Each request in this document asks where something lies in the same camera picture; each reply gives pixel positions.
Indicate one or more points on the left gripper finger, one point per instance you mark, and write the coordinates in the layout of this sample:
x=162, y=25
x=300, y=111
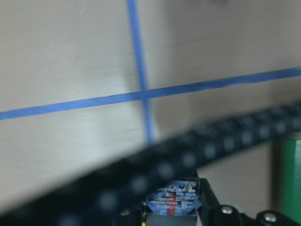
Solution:
x=213, y=213

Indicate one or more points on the green conveyor belt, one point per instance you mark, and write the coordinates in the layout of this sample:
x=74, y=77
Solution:
x=290, y=197

